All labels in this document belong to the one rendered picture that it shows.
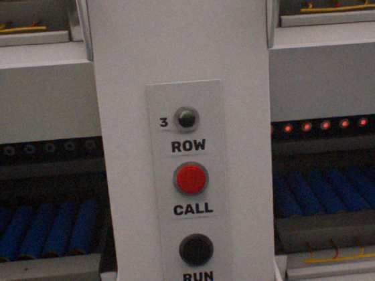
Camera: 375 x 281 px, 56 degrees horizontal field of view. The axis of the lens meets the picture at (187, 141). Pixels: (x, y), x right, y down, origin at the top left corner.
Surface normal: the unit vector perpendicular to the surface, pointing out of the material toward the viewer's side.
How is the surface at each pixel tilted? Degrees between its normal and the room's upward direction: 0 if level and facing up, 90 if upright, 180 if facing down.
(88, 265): 18
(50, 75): 108
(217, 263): 90
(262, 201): 90
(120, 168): 90
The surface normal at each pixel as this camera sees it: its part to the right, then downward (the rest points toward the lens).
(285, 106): 0.07, 0.48
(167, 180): 0.06, 0.18
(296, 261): -0.05, -0.88
